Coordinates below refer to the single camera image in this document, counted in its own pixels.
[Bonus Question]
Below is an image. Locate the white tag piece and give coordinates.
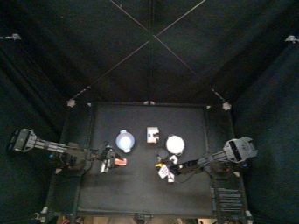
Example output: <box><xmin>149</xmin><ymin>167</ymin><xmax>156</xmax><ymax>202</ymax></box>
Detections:
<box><xmin>157</xmin><ymin>164</ymin><xmax>171</xmax><ymax>179</ymax></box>

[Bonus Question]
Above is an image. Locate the pale blue toy pot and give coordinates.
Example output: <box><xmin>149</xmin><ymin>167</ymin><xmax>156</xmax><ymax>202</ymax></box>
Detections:
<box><xmin>115</xmin><ymin>129</ymin><xmax>136</xmax><ymax>154</ymax></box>

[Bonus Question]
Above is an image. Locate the white and brown toy box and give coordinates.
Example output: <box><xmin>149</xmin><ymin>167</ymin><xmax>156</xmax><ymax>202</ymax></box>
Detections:
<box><xmin>145</xmin><ymin>126</ymin><xmax>161</xmax><ymax>144</ymax></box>

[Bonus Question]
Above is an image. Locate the black thin cable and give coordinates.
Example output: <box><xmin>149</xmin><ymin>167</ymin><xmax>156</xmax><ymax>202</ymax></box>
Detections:
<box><xmin>173</xmin><ymin>171</ymin><xmax>199</xmax><ymax>184</ymax></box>

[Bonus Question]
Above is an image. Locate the thin diagonal cord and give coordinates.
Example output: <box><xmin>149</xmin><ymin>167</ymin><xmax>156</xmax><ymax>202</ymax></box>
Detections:
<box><xmin>108</xmin><ymin>0</ymin><xmax>227</xmax><ymax>103</ymax></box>
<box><xmin>71</xmin><ymin>0</ymin><xmax>208</xmax><ymax>100</ymax></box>

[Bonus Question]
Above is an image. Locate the white round toy pan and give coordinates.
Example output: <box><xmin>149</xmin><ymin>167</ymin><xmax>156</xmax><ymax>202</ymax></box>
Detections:
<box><xmin>164</xmin><ymin>134</ymin><xmax>185</xmax><ymax>156</ymax></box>

